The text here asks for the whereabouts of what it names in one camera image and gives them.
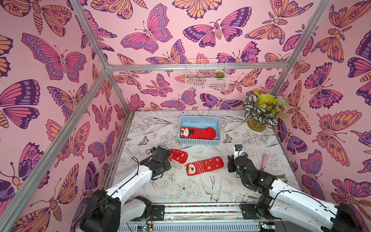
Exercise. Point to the small green succulent plant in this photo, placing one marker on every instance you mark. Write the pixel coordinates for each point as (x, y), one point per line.
(219, 75)

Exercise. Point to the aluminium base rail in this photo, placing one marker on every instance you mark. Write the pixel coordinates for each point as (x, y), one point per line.
(229, 217)

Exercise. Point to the red patterned christmas sock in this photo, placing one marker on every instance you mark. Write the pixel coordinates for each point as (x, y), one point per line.
(204, 166)
(178, 156)

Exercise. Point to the potted plant in glass vase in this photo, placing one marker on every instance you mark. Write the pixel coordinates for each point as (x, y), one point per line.
(263, 110)

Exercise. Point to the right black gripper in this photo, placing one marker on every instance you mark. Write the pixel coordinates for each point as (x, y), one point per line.
(232, 164)

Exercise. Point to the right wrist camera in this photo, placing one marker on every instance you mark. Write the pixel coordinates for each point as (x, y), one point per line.
(238, 150)

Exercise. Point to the white wire wall basket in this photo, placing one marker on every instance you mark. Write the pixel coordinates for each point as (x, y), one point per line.
(201, 76)

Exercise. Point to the plain red sock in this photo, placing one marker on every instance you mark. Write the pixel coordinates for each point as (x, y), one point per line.
(197, 133)

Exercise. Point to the light blue plastic basket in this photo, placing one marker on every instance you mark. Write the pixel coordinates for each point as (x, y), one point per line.
(200, 122)

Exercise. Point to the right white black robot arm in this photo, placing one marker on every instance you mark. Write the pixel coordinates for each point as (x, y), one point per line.
(280, 200)

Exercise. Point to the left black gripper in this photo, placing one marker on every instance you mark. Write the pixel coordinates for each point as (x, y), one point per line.
(168, 165)

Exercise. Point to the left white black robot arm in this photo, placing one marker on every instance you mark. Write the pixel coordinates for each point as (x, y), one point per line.
(121, 194)

